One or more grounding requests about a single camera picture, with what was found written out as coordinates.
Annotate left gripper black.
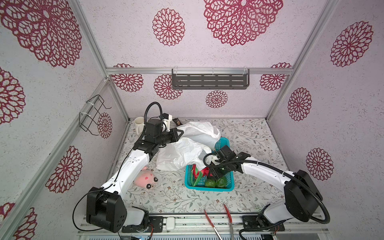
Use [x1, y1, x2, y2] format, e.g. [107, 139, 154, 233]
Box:
[156, 127, 184, 147]

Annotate dark green avocado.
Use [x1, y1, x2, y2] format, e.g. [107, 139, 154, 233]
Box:
[216, 176, 228, 189]

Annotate green custard apple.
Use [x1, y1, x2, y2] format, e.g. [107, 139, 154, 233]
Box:
[205, 179, 217, 188]

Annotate white plastic bag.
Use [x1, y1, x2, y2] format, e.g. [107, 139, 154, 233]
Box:
[156, 122, 221, 171]

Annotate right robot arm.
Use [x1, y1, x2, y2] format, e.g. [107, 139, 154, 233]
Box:
[203, 146, 331, 229]

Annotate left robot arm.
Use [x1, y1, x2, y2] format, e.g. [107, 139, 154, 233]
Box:
[86, 119, 184, 233]

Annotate black snack packet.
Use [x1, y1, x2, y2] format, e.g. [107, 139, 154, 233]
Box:
[173, 119, 182, 127]

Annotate white ceramic mug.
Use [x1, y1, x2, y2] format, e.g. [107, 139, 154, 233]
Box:
[134, 117, 145, 136]

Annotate teal plastic basket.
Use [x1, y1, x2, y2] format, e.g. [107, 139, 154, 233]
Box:
[184, 137, 236, 192]

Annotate pink plush pig toy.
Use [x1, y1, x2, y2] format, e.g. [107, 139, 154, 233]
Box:
[134, 166, 159, 190]

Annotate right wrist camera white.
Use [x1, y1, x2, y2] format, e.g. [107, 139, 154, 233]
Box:
[206, 154, 219, 166]

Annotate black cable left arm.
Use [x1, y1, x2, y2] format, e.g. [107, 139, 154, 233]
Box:
[143, 101, 164, 133]

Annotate red handled tongs left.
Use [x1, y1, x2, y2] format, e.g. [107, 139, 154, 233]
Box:
[204, 210, 223, 240]

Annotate red handled tongs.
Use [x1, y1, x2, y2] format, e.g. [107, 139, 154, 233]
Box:
[223, 204, 235, 240]
[204, 210, 223, 240]

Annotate grey wall shelf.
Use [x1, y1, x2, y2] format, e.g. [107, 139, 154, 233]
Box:
[171, 69, 250, 90]

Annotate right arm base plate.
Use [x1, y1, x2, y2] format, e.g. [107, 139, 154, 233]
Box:
[241, 215, 285, 232]

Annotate red handled tongs right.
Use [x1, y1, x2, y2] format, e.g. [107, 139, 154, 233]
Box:
[223, 204, 235, 240]

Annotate black wire wall rack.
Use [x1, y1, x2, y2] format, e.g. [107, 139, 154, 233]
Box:
[78, 95, 113, 139]

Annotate white small box on rail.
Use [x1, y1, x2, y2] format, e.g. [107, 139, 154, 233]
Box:
[166, 217, 176, 231]

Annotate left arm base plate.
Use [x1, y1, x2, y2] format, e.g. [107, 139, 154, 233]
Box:
[121, 216, 164, 234]

